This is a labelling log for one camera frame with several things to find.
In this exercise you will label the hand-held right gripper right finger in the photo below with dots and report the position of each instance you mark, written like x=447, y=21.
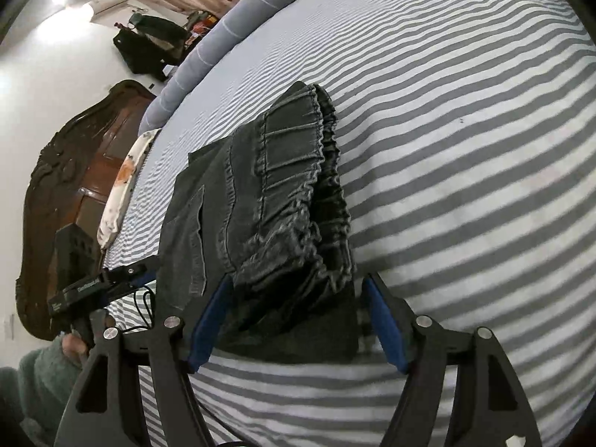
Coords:
x=386, y=321

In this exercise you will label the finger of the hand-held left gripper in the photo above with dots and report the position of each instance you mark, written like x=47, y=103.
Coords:
x=132, y=272

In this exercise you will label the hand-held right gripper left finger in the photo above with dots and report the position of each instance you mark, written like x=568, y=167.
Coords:
x=207, y=326

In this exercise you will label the black denim pants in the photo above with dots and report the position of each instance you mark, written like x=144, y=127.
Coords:
x=270, y=223

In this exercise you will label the person's left hand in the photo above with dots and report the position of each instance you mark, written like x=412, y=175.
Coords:
x=73, y=345

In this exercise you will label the dark bedside box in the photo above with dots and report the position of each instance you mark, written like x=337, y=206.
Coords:
x=77, y=254

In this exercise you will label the floral pillow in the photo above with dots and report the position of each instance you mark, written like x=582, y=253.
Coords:
x=123, y=181

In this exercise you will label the carved wooden headboard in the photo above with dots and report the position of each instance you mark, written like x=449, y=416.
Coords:
x=70, y=172

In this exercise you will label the grey white striped bed sheet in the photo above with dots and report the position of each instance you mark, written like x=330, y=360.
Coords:
x=442, y=149

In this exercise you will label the black bag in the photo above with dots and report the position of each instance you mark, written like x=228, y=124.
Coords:
x=149, y=44

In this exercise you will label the grey rolled duvet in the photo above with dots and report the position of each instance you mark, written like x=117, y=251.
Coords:
x=223, y=32

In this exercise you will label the white air conditioner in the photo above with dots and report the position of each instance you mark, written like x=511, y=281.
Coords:
x=108, y=1

